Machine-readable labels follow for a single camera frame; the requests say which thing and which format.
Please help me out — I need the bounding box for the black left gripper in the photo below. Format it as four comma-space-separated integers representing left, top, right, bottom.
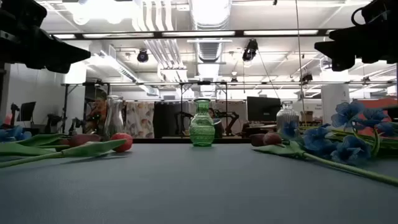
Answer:
0, 26, 91, 74

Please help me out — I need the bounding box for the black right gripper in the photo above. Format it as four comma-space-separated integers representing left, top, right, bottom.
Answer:
314, 26, 398, 72

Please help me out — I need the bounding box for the dark red artificial tulip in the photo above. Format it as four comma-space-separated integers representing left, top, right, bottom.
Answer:
263, 131, 284, 146
0, 133, 102, 157
250, 133, 398, 187

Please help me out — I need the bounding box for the tall smooth clear glass vase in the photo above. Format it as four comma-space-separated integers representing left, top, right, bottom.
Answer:
104, 95, 125, 141

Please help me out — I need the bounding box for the ribbed clear glass vase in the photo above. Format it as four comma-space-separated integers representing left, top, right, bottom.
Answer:
275, 101, 301, 139

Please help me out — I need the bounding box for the green glass vase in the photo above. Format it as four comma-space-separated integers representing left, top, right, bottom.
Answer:
188, 98, 216, 147

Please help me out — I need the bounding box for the small black monitor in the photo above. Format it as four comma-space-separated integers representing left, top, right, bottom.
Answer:
17, 101, 37, 123

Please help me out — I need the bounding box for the orange partition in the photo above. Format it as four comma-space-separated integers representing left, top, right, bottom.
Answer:
354, 98, 398, 138

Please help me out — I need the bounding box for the cardboard box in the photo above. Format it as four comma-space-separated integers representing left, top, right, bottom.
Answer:
300, 110, 315, 123

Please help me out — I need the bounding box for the large black monitor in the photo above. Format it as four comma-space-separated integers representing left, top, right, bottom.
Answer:
246, 96, 282, 123

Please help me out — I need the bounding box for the floral curtain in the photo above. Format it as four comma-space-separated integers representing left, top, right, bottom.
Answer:
124, 101, 155, 139

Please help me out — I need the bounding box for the overhead light bar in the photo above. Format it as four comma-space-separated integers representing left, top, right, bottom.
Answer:
49, 29, 336, 40

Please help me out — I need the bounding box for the black curtain panel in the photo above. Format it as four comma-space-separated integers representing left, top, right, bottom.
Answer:
152, 101, 190, 138

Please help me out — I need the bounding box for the dark trash can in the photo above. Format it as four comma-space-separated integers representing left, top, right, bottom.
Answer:
213, 118, 225, 139

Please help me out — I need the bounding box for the thin hanging cable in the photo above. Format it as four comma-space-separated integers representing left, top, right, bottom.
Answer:
294, 0, 307, 125

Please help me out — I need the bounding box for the black workstation frame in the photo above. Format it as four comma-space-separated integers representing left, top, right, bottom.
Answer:
60, 80, 229, 139

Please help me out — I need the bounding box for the black table frame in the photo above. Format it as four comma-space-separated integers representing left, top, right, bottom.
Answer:
132, 138, 253, 144

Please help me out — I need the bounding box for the silver ventilation duct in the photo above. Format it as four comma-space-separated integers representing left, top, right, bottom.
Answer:
188, 0, 233, 98

